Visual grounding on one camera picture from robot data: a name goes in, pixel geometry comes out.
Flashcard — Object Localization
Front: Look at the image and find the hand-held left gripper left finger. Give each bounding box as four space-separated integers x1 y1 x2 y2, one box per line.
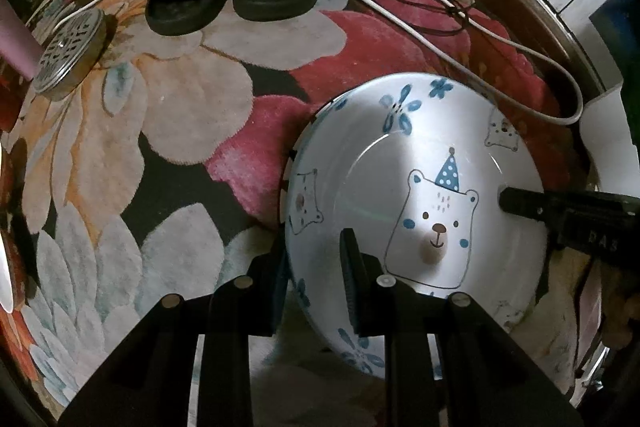
59 252 291 427

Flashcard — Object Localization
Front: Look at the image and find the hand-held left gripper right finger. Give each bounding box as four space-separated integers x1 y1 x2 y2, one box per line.
339 229 586 427

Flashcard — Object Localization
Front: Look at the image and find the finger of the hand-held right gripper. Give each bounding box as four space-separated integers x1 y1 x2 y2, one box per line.
498 186 566 228

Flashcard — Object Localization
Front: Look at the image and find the white bear print plate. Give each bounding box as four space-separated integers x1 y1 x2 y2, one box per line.
285 73 551 380

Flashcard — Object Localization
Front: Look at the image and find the person's right hand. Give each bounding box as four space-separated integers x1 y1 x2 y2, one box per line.
602 267 640 350

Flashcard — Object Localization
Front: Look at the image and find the white cloth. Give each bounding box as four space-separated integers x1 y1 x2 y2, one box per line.
580 92 636 195

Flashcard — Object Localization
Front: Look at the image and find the white bowl brown outside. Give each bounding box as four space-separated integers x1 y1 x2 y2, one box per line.
0 147 17 314

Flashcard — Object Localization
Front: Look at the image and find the round perforated metal tin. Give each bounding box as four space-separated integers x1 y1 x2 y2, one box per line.
32 9 108 102

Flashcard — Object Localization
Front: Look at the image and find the pink thermos bottle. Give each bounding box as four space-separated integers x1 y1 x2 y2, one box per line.
0 0 43 78

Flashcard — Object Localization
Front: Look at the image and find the white cable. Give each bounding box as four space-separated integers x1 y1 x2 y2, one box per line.
25 0 585 125

